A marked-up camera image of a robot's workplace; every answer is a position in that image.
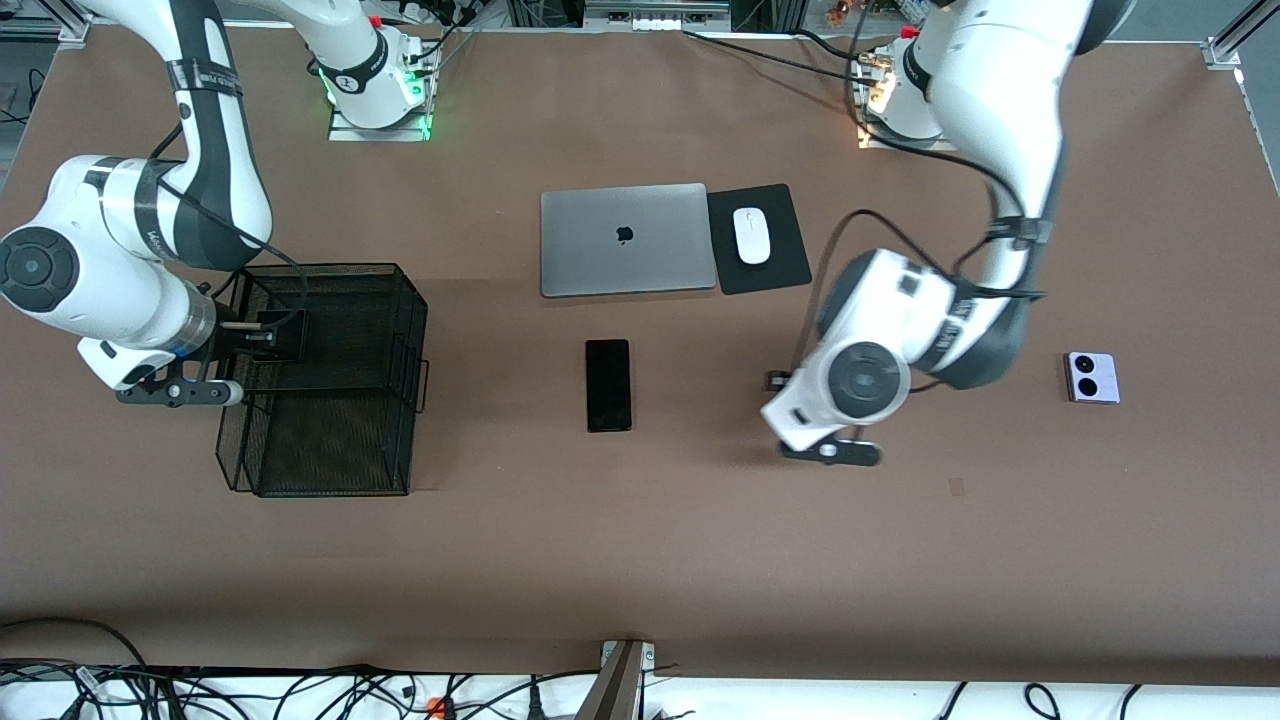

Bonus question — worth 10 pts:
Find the silver closed laptop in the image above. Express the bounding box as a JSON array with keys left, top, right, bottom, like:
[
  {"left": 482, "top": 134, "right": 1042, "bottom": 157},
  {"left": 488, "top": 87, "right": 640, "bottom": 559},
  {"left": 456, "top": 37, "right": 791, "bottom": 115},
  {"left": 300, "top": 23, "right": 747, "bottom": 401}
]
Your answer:
[{"left": 540, "top": 183, "right": 719, "bottom": 299}]

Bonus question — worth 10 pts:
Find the black flip phone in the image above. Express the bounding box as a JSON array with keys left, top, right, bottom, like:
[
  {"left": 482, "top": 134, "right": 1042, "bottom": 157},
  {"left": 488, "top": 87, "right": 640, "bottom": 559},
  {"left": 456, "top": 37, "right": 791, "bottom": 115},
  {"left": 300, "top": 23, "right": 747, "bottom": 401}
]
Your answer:
[{"left": 255, "top": 310, "right": 308, "bottom": 364}]

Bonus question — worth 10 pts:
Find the black mesh two-tier tray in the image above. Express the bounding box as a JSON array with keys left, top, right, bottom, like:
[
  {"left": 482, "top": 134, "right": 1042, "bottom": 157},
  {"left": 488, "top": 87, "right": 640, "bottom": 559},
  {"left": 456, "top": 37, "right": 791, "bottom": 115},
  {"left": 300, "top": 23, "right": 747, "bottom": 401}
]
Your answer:
[{"left": 213, "top": 263, "right": 431, "bottom": 498}]

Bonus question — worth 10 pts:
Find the black slab smartphone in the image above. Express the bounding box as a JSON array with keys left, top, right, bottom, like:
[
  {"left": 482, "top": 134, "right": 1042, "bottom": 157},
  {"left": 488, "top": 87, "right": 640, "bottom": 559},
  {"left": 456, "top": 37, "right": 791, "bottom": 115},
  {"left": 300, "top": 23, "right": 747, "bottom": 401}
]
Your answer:
[{"left": 585, "top": 339, "right": 634, "bottom": 434}]

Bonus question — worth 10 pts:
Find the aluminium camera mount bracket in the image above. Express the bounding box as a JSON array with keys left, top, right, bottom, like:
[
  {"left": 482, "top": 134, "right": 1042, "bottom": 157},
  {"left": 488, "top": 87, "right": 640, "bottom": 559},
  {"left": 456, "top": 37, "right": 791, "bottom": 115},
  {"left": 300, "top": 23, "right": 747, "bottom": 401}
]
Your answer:
[{"left": 575, "top": 638, "right": 658, "bottom": 720}]

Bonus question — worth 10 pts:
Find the black mouse pad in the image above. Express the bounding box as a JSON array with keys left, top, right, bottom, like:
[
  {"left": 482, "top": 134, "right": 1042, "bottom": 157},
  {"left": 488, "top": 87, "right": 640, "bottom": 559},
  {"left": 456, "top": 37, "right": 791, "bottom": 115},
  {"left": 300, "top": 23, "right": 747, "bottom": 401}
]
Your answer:
[{"left": 706, "top": 183, "right": 813, "bottom": 296}]

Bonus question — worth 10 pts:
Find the white computer mouse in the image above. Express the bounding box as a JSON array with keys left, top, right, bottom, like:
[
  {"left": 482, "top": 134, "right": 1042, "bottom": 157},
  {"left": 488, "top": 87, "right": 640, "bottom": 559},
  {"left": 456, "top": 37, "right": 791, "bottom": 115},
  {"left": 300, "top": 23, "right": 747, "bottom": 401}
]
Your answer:
[{"left": 733, "top": 207, "right": 772, "bottom": 266}]

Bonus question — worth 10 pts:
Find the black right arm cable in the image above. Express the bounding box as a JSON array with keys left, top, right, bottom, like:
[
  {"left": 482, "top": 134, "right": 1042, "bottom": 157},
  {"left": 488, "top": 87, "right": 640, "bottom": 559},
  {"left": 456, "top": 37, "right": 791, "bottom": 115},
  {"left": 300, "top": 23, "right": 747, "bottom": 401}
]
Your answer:
[{"left": 150, "top": 150, "right": 311, "bottom": 311}]

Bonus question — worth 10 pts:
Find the black looped cable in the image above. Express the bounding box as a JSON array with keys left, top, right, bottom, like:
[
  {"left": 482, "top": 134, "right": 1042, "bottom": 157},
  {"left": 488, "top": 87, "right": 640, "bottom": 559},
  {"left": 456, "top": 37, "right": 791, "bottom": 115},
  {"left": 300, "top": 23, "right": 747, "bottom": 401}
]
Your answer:
[{"left": 0, "top": 617, "right": 151, "bottom": 720}]

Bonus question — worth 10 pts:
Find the lilac flip phone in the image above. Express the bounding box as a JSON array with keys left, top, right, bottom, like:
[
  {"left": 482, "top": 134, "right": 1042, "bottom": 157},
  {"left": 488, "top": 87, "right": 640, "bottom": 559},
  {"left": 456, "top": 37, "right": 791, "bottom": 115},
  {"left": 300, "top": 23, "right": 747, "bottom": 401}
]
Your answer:
[{"left": 1064, "top": 351, "right": 1122, "bottom": 405}]

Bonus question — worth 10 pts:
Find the aluminium right arm base plate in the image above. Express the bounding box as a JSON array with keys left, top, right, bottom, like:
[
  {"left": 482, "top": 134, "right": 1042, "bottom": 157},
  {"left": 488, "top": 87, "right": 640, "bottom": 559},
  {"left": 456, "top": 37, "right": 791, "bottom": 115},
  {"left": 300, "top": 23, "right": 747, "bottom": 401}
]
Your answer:
[{"left": 328, "top": 60, "right": 435, "bottom": 143}]

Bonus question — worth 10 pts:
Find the aluminium frame profile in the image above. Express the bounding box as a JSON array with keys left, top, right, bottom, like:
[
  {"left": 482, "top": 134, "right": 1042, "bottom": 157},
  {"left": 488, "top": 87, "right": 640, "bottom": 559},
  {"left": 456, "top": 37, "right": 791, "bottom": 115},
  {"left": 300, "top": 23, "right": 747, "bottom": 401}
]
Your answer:
[
  {"left": 1205, "top": 0, "right": 1280, "bottom": 71},
  {"left": 0, "top": 0, "right": 93, "bottom": 46}
]

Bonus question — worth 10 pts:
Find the black cable across table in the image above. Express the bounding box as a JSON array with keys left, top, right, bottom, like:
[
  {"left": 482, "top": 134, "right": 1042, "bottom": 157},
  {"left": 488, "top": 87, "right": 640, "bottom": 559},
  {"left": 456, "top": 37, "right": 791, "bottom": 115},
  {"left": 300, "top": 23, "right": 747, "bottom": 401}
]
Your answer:
[{"left": 683, "top": 28, "right": 881, "bottom": 86}]

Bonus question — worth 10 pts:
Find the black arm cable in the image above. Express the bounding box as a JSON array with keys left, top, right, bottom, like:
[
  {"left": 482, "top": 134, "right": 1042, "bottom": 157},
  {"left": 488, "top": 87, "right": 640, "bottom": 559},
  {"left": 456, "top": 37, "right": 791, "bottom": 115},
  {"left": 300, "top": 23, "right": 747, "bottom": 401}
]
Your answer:
[
  {"left": 788, "top": 0, "right": 1046, "bottom": 381},
  {"left": 150, "top": 150, "right": 311, "bottom": 311}
]

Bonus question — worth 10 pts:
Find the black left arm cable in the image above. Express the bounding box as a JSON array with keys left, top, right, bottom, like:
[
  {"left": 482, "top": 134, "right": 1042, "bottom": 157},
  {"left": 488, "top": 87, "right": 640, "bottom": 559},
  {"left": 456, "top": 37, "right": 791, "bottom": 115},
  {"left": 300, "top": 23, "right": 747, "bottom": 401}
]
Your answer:
[{"left": 788, "top": 0, "right": 1046, "bottom": 381}]

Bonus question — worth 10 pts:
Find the aluminium left arm base plate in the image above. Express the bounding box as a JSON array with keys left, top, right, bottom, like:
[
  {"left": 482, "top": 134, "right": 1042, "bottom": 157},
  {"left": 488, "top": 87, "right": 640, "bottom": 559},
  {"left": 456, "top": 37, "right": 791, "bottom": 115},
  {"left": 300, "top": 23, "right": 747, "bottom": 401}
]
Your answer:
[{"left": 855, "top": 55, "right": 963, "bottom": 151}]

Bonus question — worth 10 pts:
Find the white power strip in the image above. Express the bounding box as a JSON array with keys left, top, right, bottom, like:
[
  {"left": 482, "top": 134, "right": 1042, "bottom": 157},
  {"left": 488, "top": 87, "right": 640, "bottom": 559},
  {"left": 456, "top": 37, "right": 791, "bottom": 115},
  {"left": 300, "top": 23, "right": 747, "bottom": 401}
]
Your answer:
[{"left": 583, "top": 0, "right": 731, "bottom": 31}]

